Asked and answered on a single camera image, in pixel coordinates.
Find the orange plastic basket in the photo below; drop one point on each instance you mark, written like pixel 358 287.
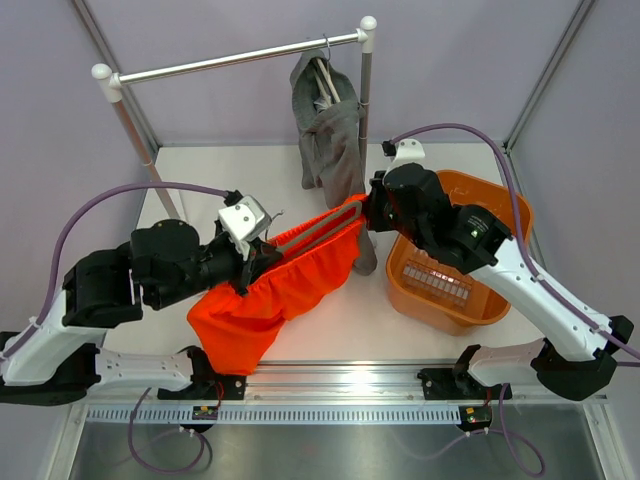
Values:
pixel 450 310

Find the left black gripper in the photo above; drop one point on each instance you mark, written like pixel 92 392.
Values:
pixel 260 256

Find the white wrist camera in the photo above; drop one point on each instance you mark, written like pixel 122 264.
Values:
pixel 244 219
pixel 404 151

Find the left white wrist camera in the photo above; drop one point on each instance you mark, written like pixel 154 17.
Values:
pixel 244 219

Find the white clothes hanger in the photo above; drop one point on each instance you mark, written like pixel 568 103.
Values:
pixel 333 87

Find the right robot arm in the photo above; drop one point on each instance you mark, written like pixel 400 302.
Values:
pixel 574 359

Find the white slotted cable duct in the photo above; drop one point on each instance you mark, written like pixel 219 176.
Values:
pixel 238 414

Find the orange shorts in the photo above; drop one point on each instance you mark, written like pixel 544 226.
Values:
pixel 235 331

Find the grey shorts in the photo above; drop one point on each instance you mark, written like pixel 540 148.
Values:
pixel 327 140

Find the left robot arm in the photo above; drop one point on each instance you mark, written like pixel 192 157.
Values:
pixel 158 267

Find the grey clothes hanger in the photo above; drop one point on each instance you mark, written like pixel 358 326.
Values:
pixel 321 230

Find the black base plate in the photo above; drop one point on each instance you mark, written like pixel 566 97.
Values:
pixel 235 385
pixel 455 383

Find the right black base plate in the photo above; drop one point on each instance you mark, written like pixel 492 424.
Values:
pixel 455 383

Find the aluminium rail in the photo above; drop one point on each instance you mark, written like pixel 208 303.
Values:
pixel 330 380

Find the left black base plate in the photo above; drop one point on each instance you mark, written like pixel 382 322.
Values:
pixel 235 385

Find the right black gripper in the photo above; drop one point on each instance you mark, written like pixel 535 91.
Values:
pixel 375 219

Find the clothes rack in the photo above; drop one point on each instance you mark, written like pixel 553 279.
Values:
pixel 112 85

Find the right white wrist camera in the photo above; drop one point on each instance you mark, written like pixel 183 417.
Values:
pixel 404 151

